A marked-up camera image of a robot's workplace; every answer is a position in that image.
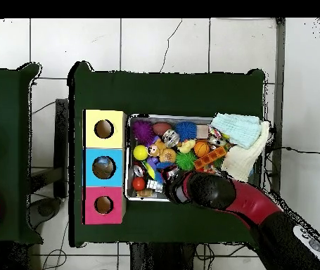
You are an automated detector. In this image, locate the mint green cloth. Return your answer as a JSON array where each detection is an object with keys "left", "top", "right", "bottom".
[{"left": 210, "top": 112, "right": 262, "bottom": 150}]

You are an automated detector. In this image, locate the cream knitted cloth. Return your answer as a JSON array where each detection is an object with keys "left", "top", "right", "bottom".
[{"left": 221, "top": 121, "right": 270, "bottom": 182}]

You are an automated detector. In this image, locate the wooden box with three holes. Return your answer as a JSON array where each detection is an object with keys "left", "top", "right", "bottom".
[{"left": 82, "top": 109, "right": 127, "bottom": 226}]

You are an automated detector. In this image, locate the yellow ball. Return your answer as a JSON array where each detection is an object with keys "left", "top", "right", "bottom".
[{"left": 133, "top": 144, "right": 149, "bottom": 161}]

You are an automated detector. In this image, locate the purple spiky ball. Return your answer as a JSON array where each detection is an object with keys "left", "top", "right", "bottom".
[{"left": 132, "top": 120, "right": 156, "bottom": 147}]

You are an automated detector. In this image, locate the green rubber koosh ball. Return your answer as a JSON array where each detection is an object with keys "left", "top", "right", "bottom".
[{"left": 175, "top": 151, "right": 197, "bottom": 172}]

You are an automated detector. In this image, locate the blue rubber koosh ball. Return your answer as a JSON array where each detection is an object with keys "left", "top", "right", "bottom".
[{"left": 174, "top": 121, "right": 198, "bottom": 142}]

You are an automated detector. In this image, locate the red ball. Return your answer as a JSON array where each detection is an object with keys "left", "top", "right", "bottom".
[{"left": 132, "top": 176, "right": 146, "bottom": 192}]

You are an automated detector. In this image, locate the orange toy basketball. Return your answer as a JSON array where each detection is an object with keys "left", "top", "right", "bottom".
[{"left": 193, "top": 140, "right": 210, "bottom": 158}]

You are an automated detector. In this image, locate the orange plastic bubble tray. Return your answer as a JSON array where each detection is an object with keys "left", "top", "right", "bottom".
[{"left": 193, "top": 146, "right": 228, "bottom": 170}]

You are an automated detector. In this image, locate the dark green table cloth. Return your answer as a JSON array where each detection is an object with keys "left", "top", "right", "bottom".
[
  {"left": 68, "top": 60, "right": 267, "bottom": 250},
  {"left": 0, "top": 62, "right": 43, "bottom": 244}
]

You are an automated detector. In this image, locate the black stand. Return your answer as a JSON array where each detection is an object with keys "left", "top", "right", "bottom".
[{"left": 53, "top": 98, "right": 70, "bottom": 199}]

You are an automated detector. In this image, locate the dark grey rounded base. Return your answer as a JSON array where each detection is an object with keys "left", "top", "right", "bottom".
[{"left": 29, "top": 196, "right": 65, "bottom": 230}]

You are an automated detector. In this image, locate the grey metal bar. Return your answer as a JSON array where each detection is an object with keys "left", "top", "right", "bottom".
[{"left": 270, "top": 18, "right": 287, "bottom": 195}]

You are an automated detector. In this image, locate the wire mesh bin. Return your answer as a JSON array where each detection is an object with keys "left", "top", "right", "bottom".
[{"left": 124, "top": 113, "right": 265, "bottom": 203}]

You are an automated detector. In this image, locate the black cable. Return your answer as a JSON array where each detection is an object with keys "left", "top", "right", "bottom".
[{"left": 266, "top": 145, "right": 320, "bottom": 155}]

